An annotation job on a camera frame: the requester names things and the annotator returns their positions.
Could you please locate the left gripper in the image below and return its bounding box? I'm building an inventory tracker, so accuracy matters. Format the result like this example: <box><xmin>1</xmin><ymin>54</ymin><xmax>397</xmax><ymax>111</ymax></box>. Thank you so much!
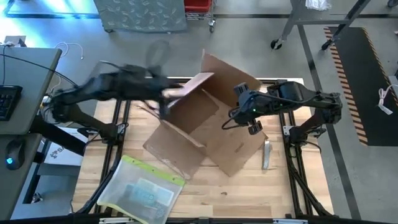
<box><xmin>136</xmin><ymin>70</ymin><xmax>182</xmax><ymax>121</ymax></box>

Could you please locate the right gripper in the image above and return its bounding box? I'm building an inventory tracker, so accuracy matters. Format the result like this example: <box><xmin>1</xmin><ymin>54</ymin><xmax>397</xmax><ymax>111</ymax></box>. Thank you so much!
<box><xmin>233</xmin><ymin>82</ymin><xmax>274</xmax><ymax>136</ymax></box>

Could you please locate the grey utility knife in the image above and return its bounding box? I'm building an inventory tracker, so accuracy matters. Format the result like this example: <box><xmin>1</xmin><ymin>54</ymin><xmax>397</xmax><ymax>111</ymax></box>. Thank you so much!
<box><xmin>261</xmin><ymin>139</ymin><xmax>272</xmax><ymax>170</ymax></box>

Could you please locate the brown taped cardboard box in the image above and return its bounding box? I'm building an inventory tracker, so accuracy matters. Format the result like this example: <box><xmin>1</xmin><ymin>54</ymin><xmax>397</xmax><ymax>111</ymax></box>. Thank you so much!
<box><xmin>142</xmin><ymin>49</ymin><xmax>269</xmax><ymax>181</ymax></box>

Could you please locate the teal calculator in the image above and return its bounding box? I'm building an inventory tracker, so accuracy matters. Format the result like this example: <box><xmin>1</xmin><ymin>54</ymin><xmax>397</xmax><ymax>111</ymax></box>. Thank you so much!
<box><xmin>130</xmin><ymin>178</ymin><xmax>175</xmax><ymax>205</ymax></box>

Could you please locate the clear pouch with green edge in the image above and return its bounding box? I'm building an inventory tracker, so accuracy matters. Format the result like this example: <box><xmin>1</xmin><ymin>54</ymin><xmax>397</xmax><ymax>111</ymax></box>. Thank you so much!
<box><xmin>96</xmin><ymin>154</ymin><xmax>187</xmax><ymax>224</ymax></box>

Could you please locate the grey leaf-patterned partition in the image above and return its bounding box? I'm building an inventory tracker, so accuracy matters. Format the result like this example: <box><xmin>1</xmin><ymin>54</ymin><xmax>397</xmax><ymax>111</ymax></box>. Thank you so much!
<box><xmin>93</xmin><ymin>0</ymin><xmax>188</xmax><ymax>34</ymax></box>

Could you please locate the white box with logo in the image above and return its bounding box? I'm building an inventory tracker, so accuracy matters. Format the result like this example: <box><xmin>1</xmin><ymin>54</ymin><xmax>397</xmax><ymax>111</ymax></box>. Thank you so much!
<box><xmin>43</xmin><ymin>129</ymin><xmax>90</xmax><ymax>167</ymax></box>

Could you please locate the black mat with striped edge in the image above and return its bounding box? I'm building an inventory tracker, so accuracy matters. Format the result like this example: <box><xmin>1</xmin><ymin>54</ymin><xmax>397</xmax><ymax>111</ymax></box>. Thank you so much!
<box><xmin>323</xmin><ymin>26</ymin><xmax>398</xmax><ymax>147</ymax></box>

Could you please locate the white cloth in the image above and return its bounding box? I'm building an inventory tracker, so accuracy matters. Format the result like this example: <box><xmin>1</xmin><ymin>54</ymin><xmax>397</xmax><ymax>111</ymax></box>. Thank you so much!
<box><xmin>304</xmin><ymin>0</ymin><xmax>332</xmax><ymax>12</ymax></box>

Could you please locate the grey desk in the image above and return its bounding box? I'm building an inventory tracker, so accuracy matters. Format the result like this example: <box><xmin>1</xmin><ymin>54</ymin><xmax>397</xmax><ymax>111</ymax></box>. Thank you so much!
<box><xmin>0</xmin><ymin>46</ymin><xmax>62</xmax><ymax>135</ymax></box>

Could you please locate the black keyboard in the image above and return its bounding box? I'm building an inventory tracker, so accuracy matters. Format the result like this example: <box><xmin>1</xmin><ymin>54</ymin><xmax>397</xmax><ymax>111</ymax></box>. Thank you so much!
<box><xmin>0</xmin><ymin>84</ymin><xmax>23</xmax><ymax>122</ymax></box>

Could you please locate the black computer mouse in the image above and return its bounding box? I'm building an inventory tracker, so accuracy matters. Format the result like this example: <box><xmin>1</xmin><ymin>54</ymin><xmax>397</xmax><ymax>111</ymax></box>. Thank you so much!
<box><xmin>4</xmin><ymin>139</ymin><xmax>25</xmax><ymax>171</ymax></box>

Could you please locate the black aluminium table frame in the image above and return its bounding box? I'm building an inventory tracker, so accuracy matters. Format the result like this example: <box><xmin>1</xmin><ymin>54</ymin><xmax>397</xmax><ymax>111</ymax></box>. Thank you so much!
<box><xmin>73</xmin><ymin>77</ymin><xmax>335</xmax><ymax>218</ymax></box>

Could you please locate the wire cart with red bin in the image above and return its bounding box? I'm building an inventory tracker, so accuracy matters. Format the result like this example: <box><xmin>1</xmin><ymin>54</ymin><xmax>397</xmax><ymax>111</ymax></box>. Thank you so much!
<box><xmin>183</xmin><ymin>0</ymin><xmax>217</xmax><ymax>34</ymax></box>

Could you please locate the white cable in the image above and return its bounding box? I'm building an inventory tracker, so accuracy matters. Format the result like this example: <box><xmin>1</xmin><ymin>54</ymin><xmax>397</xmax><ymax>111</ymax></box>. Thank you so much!
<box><xmin>54</xmin><ymin>41</ymin><xmax>84</xmax><ymax>60</ymax></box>

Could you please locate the grey rolling table frame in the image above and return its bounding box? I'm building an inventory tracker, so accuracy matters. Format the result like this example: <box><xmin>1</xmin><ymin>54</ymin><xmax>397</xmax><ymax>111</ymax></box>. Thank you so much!
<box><xmin>269</xmin><ymin>0</ymin><xmax>371</xmax><ymax>50</ymax></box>

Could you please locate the white cord with tag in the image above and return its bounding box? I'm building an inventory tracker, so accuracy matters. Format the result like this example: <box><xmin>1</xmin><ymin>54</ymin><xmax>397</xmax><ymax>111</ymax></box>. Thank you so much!
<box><xmin>377</xmin><ymin>84</ymin><xmax>398</xmax><ymax>116</ymax></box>

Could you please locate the black desk cable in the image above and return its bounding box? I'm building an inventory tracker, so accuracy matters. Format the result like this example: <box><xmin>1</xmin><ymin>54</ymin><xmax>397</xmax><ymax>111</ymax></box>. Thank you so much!
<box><xmin>0</xmin><ymin>53</ymin><xmax>78</xmax><ymax>88</ymax></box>

